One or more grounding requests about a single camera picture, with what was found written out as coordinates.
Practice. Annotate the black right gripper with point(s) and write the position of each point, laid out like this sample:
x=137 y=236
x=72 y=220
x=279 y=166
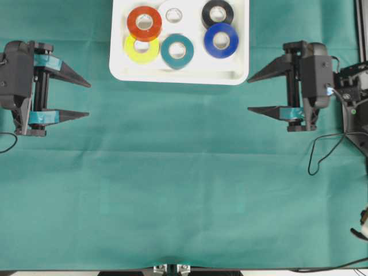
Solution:
x=299 y=112

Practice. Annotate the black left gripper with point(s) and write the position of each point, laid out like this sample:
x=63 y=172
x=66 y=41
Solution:
x=33 y=116

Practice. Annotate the blue tape roll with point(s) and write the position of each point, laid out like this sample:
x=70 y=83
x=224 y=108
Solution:
x=221 y=40

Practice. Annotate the black tape roll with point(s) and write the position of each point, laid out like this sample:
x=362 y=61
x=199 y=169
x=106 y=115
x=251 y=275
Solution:
x=216 y=11

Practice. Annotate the yellow tape roll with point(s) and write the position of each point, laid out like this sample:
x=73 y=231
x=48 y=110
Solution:
x=141 y=57

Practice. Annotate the teal tape roll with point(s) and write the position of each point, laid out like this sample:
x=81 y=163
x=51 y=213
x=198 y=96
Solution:
x=177 y=51

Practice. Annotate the red tape roll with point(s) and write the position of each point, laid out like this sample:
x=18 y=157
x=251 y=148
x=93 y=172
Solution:
x=144 y=35

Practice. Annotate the white tape roll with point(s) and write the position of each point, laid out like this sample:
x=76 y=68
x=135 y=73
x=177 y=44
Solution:
x=180 y=17

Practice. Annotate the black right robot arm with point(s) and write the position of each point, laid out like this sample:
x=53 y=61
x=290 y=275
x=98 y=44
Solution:
x=350 y=88

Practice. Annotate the green table cloth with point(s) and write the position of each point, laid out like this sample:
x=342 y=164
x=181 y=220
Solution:
x=167 y=172

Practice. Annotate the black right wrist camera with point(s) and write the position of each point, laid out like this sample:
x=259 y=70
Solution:
x=316 y=74

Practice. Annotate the black aluminium frame rail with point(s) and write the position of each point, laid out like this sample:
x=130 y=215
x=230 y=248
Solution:
x=361 y=24

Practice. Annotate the silver table clamp bracket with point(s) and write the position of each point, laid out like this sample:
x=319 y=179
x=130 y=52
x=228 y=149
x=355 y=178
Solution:
x=172 y=269

